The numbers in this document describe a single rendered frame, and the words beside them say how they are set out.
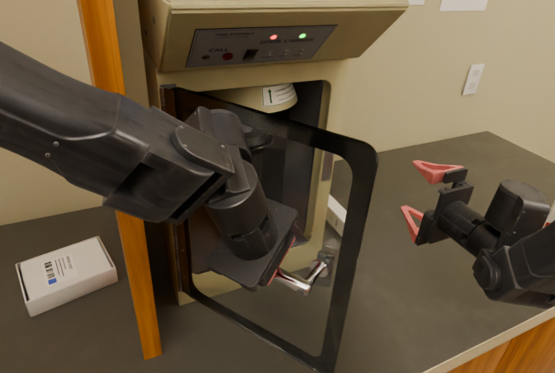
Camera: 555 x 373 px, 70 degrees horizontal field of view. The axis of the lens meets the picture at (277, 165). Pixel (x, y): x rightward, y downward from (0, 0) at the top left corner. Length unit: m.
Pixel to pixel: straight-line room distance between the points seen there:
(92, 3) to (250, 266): 0.31
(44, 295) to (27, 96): 0.63
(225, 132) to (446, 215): 0.40
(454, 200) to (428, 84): 0.88
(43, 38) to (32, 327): 0.57
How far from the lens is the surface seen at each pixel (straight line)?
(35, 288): 0.90
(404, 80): 1.43
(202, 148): 0.32
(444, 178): 0.68
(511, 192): 0.61
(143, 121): 0.31
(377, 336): 0.82
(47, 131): 0.29
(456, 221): 0.66
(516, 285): 0.56
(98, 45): 0.47
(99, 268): 0.89
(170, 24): 0.46
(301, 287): 0.50
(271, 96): 0.67
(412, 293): 0.92
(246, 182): 0.35
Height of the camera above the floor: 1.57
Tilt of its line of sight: 30 degrees down
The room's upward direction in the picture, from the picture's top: 4 degrees clockwise
